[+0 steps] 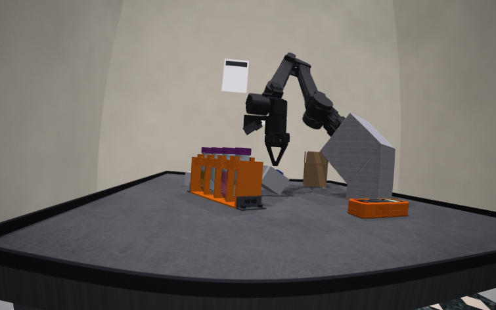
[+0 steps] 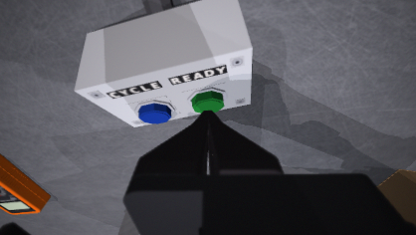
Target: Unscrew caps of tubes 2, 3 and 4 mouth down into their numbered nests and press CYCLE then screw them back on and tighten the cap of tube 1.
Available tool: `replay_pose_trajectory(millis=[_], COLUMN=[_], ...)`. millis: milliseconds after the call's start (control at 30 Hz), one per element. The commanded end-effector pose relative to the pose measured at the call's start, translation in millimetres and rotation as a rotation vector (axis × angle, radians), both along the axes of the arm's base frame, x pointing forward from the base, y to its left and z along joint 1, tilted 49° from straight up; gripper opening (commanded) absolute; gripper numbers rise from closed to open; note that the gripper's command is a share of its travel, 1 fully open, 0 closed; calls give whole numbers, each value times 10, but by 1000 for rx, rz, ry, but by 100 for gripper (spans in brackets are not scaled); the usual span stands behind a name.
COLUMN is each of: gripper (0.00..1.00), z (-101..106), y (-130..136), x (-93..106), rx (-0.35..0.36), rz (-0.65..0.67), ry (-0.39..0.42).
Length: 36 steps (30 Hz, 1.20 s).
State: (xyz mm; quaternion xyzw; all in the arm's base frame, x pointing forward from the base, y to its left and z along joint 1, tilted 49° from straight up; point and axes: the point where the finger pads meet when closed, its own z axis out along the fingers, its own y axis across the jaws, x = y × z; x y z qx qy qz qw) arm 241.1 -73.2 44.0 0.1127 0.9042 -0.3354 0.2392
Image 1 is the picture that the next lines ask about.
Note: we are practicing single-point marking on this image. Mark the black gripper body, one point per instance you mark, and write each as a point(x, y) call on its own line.
point(278, 137)

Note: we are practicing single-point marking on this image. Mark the black table edge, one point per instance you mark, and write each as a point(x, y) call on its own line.
point(222, 288)

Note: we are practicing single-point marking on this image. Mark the brown cardboard box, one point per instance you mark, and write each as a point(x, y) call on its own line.
point(315, 170)

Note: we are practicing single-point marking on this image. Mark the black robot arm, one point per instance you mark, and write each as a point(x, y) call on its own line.
point(319, 111)

